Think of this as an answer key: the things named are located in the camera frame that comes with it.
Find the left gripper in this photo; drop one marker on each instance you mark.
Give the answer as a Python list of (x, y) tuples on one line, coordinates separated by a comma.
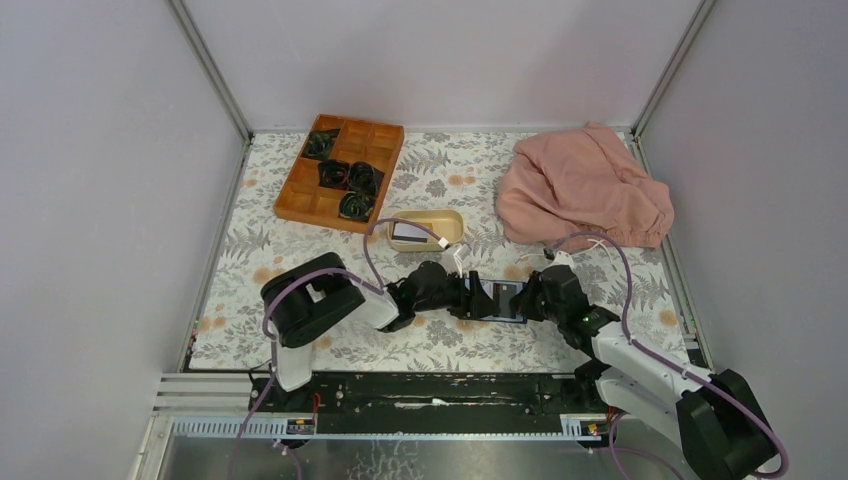
[(466, 298)]

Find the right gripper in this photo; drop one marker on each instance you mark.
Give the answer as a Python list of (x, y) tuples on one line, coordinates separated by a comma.
[(528, 302)]

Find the blue leather card holder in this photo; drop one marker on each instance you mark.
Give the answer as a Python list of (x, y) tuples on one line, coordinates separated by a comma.
[(490, 300)]

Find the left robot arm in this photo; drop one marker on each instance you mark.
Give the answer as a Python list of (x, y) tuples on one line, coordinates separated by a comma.
[(302, 304)]

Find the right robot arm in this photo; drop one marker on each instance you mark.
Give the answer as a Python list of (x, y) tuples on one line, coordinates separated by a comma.
[(714, 419)]

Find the grey card in tray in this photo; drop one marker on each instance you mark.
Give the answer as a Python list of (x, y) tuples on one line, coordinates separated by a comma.
[(408, 233)]

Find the cream oval tray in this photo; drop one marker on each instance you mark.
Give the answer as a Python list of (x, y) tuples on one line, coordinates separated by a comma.
[(443, 225)]

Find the pink cloth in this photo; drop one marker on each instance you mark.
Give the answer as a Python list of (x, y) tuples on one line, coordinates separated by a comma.
[(584, 179)]

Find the floral table mat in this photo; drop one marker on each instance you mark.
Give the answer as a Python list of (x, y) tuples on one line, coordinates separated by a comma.
[(459, 171)]

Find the black rolled item bottom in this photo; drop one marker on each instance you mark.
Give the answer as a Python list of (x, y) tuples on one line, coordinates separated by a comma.
[(356, 206)]

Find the black rolled item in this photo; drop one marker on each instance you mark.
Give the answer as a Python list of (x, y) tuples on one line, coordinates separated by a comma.
[(333, 174), (365, 179), (320, 143), (356, 206)]

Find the black rolled item middle right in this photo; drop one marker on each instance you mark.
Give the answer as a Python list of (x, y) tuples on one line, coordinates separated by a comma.
[(365, 179)]

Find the wooden compartment tray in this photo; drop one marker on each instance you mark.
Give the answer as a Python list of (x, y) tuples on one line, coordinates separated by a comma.
[(301, 199)]

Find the black rolled item middle left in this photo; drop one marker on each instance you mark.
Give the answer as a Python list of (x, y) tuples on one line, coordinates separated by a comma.
[(333, 174)]

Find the black rolled item top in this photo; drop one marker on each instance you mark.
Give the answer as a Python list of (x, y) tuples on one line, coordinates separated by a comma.
[(320, 143)]

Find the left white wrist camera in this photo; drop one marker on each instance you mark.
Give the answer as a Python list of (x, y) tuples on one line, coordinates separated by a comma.
[(455, 257)]

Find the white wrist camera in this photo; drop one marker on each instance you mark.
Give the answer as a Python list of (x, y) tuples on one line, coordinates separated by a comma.
[(455, 257), (557, 257)]

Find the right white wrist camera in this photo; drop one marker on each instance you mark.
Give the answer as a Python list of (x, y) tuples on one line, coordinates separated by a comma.
[(557, 257)]

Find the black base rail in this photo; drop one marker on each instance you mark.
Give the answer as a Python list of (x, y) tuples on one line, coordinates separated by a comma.
[(375, 403)]

